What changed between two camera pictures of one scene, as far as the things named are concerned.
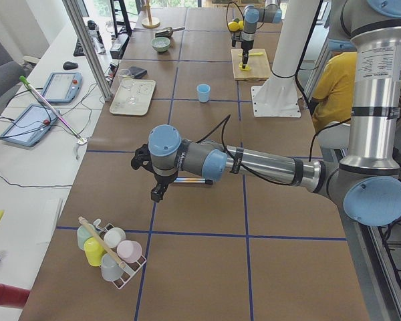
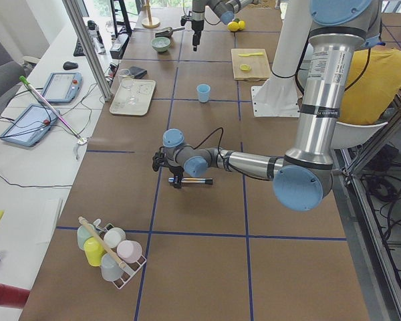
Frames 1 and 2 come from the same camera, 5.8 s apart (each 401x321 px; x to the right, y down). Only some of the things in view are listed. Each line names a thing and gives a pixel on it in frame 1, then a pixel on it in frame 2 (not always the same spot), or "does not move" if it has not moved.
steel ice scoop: (167, 31) does not move
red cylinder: (7, 295) does not move
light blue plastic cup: (204, 92) does not move
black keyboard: (79, 50) does not move
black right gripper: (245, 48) to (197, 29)
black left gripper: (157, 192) to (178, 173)
